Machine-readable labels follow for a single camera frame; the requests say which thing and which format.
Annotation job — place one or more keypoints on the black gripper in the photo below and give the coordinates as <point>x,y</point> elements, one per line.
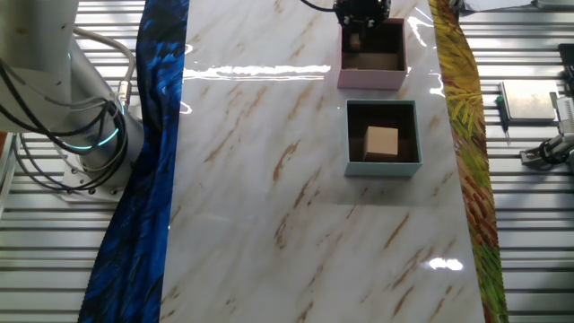
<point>361,9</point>

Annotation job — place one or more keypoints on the small wooden cube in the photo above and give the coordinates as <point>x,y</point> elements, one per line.
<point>355,41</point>

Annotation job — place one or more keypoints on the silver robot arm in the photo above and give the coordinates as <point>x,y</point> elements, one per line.
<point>36,67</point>

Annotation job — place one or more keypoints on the pink cardboard box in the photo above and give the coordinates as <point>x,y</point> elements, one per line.
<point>372,78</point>

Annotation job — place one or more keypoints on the light blue cardboard box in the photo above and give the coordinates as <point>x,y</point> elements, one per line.
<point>381,169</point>

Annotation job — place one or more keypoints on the grey flat object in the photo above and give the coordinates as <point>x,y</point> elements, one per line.
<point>553,3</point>

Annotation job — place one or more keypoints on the large wooden cube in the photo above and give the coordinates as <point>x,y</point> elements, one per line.
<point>381,145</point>

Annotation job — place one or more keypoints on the square silver metal plate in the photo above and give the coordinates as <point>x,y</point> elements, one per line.
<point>529,99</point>

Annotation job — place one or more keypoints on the yellow green painted cloth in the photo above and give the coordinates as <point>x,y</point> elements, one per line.
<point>475,179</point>

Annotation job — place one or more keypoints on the black device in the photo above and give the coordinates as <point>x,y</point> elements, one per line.
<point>567,58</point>

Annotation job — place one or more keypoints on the white marble pattern sheet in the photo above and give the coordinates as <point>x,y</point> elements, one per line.
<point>269,224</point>

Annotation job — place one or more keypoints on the white vented device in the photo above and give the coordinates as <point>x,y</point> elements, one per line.
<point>566,112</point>

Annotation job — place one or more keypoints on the blue painted cloth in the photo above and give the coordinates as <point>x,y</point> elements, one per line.
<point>134,179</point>

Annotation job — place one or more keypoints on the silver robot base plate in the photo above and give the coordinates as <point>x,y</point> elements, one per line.
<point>76,179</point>

